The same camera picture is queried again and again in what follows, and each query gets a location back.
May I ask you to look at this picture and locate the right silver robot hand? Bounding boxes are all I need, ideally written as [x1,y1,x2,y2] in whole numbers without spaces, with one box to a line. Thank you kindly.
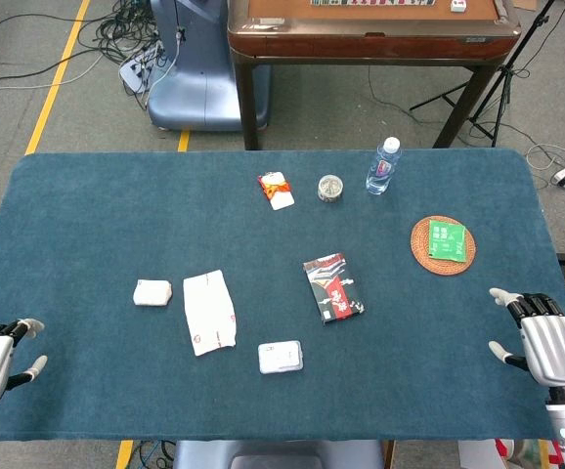
[488,286,565,390]

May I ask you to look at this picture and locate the white power strip with plugs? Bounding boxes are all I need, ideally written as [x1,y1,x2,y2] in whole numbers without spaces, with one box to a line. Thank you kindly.
[118,41,166,95]

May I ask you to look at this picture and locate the row of mahjong tiles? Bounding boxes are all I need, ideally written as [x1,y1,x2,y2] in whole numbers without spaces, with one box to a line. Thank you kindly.
[310,0,437,8]

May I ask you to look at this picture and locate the black tripod stand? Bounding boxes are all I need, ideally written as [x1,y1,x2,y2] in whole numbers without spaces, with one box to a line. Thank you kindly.
[409,0,557,148]

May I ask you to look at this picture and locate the black red flat box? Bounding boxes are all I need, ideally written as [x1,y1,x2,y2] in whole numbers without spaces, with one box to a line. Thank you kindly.
[303,252,366,325]

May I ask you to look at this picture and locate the round woven rattan coaster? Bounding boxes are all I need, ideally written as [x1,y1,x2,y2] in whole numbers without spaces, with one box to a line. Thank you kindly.
[410,215,478,277]

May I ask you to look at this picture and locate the blue felt table cover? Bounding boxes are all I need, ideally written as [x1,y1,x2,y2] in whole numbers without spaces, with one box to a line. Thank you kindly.
[0,149,565,444]

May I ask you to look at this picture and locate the brown mahjong table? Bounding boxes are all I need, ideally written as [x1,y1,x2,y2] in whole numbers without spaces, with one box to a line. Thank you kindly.
[227,0,523,150]

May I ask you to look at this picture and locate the orange white snack packet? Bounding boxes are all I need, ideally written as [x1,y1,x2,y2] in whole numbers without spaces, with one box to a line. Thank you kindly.
[257,171,296,212]

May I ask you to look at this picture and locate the small white packet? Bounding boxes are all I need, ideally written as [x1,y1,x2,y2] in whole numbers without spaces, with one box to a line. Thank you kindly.
[132,278,173,308]

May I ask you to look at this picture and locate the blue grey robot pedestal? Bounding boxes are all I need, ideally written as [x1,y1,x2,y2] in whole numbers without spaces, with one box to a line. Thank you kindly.
[146,0,272,132]

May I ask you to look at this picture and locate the clear plastic card box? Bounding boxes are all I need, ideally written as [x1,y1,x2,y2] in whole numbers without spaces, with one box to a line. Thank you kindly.
[257,340,305,375]

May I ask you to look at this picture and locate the white pink wet wipes pack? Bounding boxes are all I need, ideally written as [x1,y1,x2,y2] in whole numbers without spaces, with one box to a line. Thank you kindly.
[182,269,239,358]

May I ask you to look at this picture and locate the black floor cable bundle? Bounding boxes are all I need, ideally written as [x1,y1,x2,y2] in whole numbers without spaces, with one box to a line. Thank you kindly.
[76,0,166,64]

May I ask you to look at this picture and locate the green tea packet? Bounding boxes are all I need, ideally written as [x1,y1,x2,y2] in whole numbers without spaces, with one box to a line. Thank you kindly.
[427,219,467,263]

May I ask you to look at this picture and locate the grey robot torso base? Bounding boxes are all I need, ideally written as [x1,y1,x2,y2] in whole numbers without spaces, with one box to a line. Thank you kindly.
[172,439,386,469]

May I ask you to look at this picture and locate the clear water bottle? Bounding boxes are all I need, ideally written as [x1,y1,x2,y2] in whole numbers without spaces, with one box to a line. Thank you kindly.
[365,136,403,196]

